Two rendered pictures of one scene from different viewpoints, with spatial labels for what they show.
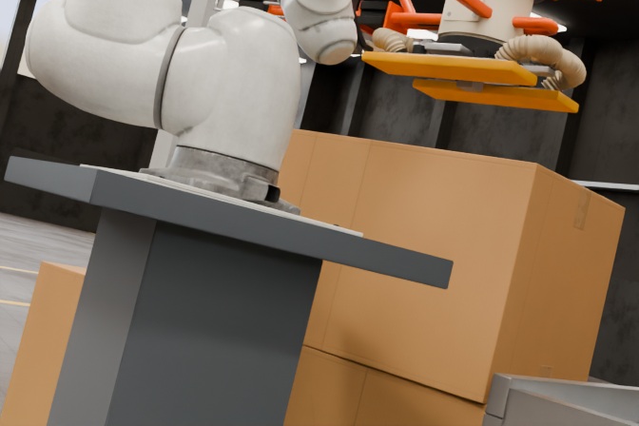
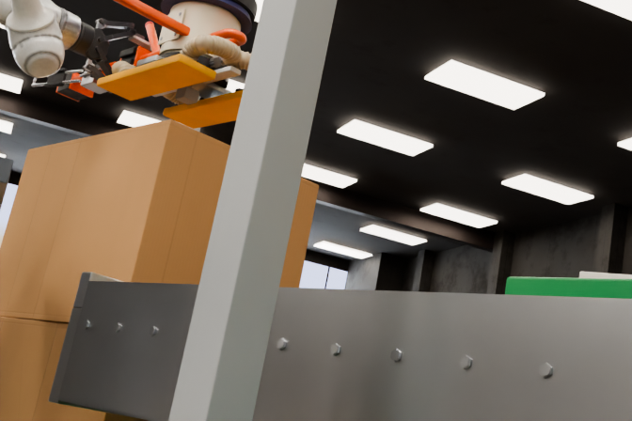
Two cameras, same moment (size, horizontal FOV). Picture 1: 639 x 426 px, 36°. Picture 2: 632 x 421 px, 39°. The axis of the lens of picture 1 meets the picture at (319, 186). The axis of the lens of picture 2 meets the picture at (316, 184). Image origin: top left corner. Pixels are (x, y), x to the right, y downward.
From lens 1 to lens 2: 94 cm
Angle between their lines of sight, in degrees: 15
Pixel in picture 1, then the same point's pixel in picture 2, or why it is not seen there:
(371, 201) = (75, 185)
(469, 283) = (122, 229)
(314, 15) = (18, 34)
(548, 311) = not seen: hidden behind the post
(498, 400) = (81, 293)
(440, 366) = not seen: hidden behind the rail
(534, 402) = (101, 287)
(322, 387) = (29, 350)
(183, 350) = not seen: outside the picture
